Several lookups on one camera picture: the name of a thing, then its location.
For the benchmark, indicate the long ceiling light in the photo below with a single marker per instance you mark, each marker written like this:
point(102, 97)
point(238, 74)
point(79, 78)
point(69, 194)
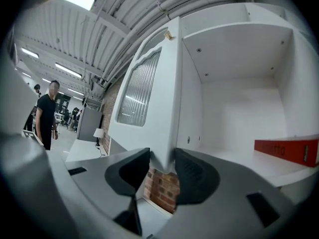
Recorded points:
point(68, 70)
point(30, 53)
point(76, 91)
point(77, 0)

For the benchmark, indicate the white shade table lamp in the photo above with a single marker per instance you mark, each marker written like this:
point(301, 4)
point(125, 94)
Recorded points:
point(98, 133)

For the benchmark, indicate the grey metal cabinet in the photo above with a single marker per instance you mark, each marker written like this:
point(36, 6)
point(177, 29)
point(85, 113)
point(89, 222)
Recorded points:
point(88, 123)

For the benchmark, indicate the white table top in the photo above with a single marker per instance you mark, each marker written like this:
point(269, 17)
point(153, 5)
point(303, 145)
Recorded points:
point(82, 151)

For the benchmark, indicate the white wall cabinet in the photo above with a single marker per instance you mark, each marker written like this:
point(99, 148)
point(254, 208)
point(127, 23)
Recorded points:
point(236, 113)

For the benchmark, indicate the bundle of white ceiling pipes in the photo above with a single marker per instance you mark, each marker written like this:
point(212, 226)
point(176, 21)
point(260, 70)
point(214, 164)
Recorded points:
point(174, 1)

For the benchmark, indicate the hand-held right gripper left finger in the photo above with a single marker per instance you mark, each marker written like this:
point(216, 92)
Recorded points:
point(129, 175)

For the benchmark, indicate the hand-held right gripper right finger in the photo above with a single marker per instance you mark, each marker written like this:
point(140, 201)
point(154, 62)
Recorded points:
point(197, 180)

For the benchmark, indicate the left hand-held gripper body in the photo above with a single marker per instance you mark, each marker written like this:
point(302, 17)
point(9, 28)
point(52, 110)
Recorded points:
point(32, 137)

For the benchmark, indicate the red book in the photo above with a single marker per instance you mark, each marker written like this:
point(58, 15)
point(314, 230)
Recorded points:
point(279, 151)

